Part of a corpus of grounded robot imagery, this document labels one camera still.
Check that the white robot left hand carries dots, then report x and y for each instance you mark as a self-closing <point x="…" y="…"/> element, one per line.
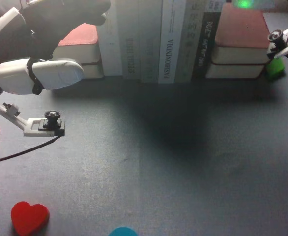
<point x="257" y="3"/>

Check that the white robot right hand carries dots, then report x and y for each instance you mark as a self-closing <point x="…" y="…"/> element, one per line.
<point x="48" y="29"/>

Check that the white FASHIONINDIA book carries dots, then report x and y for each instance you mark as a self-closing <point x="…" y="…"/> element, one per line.
<point x="169" y="37"/>

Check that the green block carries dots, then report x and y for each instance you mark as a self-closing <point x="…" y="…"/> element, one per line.
<point x="275" y="67"/>

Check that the grey spine book Chinese print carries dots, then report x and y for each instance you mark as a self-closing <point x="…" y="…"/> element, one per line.
<point x="190" y="49"/>

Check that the white book pale lettering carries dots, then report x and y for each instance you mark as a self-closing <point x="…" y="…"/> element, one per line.
<point x="150" y="49"/>

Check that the grey table cloth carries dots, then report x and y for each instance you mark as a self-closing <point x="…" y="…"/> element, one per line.
<point x="158" y="172"/>

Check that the red heart block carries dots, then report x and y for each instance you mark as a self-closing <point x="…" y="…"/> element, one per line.
<point x="28" y="217"/>

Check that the blue round block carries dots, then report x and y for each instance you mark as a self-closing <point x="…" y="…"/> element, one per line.
<point x="122" y="232"/>

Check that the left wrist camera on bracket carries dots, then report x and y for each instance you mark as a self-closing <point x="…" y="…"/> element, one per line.
<point x="275" y="37"/>

